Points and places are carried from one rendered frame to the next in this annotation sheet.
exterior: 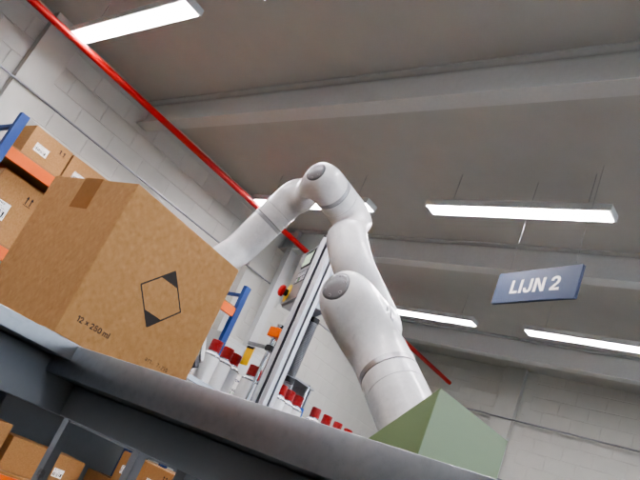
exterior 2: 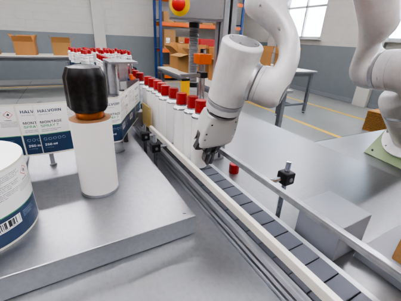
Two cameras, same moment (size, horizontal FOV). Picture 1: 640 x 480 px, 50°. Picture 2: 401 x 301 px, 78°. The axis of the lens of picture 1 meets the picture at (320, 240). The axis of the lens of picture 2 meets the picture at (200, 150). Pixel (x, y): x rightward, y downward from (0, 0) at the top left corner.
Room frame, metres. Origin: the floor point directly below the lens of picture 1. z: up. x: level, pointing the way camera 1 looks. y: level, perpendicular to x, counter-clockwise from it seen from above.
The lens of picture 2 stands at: (1.69, 0.79, 1.24)
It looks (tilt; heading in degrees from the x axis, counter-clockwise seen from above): 24 degrees down; 288
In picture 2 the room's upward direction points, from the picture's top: 3 degrees clockwise
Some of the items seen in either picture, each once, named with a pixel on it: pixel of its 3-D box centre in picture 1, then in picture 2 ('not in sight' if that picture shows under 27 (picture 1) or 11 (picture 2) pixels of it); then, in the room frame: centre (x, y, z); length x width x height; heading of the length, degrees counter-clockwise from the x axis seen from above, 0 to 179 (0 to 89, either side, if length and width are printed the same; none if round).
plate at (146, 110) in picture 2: not in sight; (146, 115); (2.22, -0.08, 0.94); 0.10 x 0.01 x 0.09; 138
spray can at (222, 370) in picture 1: (213, 381); (191, 129); (1.95, 0.11, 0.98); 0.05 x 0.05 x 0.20
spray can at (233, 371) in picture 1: (222, 387); (181, 125); (2.00, 0.08, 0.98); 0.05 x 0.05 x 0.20
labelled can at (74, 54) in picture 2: not in sight; (98, 58); (3.74, -1.63, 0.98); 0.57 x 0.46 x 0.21; 48
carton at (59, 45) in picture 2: not in sight; (62, 45); (6.27, -3.58, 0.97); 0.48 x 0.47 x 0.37; 138
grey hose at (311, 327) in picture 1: (301, 350); (193, 56); (2.02, -0.08, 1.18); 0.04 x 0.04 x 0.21
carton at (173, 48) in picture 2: not in sight; (180, 55); (3.38, -3.08, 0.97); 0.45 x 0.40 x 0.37; 47
